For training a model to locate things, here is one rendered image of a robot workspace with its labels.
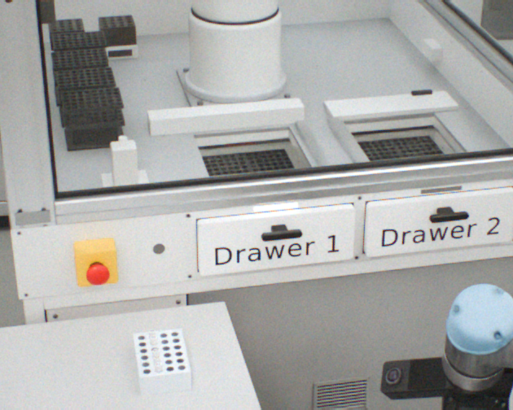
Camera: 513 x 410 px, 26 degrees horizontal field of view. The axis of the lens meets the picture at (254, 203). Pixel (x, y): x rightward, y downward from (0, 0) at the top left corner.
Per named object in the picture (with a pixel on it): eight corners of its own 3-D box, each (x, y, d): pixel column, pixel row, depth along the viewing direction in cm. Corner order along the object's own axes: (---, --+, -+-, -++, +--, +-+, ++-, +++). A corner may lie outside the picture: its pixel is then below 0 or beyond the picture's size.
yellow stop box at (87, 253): (119, 285, 197) (116, 250, 193) (77, 290, 196) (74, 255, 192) (116, 270, 201) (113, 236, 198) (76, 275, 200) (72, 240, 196)
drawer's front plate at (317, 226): (352, 259, 209) (355, 207, 203) (199, 276, 203) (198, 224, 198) (350, 254, 210) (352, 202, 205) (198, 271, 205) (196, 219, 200)
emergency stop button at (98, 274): (110, 285, 194) (109, 266, 192) (87, 289, 193) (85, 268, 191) (108, 276, 196) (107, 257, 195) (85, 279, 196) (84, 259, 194)
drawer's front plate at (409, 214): (510, 241, 215) (517, 190, 209) (366, 257, 209) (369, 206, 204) (507, 237, 216) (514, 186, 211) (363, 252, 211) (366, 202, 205)
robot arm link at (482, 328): (525, 348, 120) (445, 339, 122) (514, 385, 130) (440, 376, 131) (528, 283, 124) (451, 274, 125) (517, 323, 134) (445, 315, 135)
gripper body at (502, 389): (503, 429, 144) (515, 396, 134) (436, 423, 145) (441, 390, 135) (504, 373, 148) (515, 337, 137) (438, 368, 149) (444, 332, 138)
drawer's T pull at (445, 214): (469, 220, 206) (470, 213, 205) (430, 224, 204) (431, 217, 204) (462, 210, 209) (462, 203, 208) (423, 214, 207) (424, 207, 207)
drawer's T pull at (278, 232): (303, 237, 200) (303, 231, 199) (261, 242, 198) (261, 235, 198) (298, 228, 203) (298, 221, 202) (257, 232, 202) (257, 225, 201)
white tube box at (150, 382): (191, 390, 184) (190, 371, 182) (140, 395, 182) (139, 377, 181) (181, 346, 194) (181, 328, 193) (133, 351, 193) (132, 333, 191)
